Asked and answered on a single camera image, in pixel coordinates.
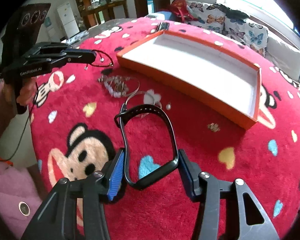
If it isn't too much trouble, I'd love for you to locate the person left hand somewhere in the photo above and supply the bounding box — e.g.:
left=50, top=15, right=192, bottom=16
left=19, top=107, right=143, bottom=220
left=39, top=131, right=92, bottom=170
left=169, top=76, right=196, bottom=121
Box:
left=3, top=77, right=37, bottom=106

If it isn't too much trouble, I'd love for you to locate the thin silver hoop bracelet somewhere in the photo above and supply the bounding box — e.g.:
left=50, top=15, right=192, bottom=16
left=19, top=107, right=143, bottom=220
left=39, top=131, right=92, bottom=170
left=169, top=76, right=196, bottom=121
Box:
left=115, top=76, right=141, bottom=98

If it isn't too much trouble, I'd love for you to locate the small pearl bead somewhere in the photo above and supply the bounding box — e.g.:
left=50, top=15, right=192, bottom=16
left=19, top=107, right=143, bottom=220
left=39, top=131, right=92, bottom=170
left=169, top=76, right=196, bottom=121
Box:
left=166, top=103, right=171, bottom=111

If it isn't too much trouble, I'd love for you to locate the orange shallow box tray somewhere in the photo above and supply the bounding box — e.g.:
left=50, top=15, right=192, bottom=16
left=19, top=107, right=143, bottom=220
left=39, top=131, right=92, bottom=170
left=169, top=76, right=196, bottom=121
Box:
left=116, top=30, right=261, bottom=130

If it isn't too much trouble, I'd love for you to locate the black smart wristband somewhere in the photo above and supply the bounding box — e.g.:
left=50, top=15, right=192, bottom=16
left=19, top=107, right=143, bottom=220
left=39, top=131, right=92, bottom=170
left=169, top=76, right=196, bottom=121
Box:
left=112, top=103, right=181, bottom=192

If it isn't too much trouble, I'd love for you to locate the red string bracelet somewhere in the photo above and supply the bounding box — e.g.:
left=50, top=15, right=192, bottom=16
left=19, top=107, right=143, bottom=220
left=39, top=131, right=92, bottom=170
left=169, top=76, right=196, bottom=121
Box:
left=84, top=49, right=114, bottom=71

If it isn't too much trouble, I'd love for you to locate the red monkey print blanket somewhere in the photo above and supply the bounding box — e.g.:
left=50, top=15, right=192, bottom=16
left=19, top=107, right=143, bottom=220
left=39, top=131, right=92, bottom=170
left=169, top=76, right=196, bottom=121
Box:
left=31, top=18, right=300, bottom=239

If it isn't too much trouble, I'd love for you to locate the black remote control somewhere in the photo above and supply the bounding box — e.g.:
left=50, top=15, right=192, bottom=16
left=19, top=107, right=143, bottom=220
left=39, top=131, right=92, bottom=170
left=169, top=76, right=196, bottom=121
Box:
left=157, top=22, right=170, bottom=31

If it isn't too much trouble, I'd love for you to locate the butterfly cushion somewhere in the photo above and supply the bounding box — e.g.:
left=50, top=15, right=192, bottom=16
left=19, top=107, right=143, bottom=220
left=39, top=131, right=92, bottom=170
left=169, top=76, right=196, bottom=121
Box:
left=187, top=2, right=225, bottom=34
left=223, top=17, right=268, bottom=57

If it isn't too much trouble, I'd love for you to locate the butterfly cushion right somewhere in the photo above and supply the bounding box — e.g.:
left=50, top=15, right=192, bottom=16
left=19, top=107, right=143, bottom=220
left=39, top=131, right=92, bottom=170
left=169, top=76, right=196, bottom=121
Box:
left=223, top=17, right=268, bottom=57

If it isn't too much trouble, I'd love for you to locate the white cushion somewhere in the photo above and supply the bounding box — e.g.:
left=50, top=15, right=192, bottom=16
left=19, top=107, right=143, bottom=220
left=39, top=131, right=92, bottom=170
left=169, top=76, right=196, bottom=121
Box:
left=266, top=31, right=300, bottom=81

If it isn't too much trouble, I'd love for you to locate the butterfly cushion left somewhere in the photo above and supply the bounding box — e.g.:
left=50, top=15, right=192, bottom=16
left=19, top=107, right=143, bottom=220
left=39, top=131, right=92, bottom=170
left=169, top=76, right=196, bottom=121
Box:
left=187, top=2, right=225, bottom=34

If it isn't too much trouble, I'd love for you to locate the red bag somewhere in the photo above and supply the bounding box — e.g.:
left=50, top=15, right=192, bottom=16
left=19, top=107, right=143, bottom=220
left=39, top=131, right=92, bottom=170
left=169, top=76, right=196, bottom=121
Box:
left=169, top=0, right=197, bottom=23

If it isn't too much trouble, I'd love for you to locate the wooden display cabinet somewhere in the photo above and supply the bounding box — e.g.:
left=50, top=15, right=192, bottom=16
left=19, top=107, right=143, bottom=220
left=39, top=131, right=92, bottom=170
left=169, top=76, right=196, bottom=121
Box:
left=75, top=0, right=129, bottom=29

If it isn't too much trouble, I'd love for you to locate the crystal bead bracelet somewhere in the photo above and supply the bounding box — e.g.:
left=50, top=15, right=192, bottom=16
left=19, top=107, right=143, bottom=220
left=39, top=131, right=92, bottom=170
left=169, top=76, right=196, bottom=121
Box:
left=97, top=75, right=131, bottom=99

